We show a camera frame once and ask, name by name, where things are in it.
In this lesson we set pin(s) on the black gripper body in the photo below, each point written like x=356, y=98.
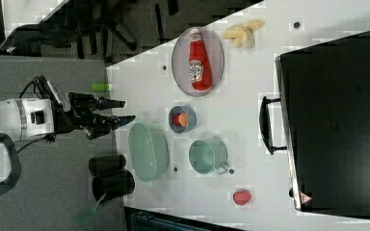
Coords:
x=81, y=116

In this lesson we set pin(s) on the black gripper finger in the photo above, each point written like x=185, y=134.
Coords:
x=119, y=121
x=104, y=104

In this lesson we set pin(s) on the black oven door handle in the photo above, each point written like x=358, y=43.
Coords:
x=266, y=127

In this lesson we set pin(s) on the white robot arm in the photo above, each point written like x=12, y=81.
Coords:
x=31, y=119

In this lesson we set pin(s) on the green marker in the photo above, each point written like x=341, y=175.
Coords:
x=100, y=87

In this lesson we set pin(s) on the black cylinder upper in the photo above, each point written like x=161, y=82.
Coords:
x=106, y=165

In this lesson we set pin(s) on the black cylinder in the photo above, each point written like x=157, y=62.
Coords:
x=108, y=187
x=106, y=165

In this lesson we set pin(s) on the green oval bowl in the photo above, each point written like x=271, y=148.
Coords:
x=148, y=150

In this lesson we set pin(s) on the black cylinder lower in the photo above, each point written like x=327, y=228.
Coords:
x=108, y=187

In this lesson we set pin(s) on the orange egg toy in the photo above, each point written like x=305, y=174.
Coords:
x=180, y=120

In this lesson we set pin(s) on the small blue bowl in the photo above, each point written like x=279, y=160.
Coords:
x=192, y=119

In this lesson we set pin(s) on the black office chair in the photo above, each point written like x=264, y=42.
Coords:
x=59, y=23

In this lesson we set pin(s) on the green mug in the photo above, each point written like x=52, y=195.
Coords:
x=209, y=155

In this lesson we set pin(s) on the red ketchup bottle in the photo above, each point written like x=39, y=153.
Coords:
x=199, y=66

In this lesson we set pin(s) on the green spatula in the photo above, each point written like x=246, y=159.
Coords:
x=89, y=213

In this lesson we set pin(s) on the red strawberry toy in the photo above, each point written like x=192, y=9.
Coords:
x=241, y=198

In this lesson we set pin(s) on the yellow banana bunch toy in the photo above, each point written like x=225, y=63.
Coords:
x=241, y=35

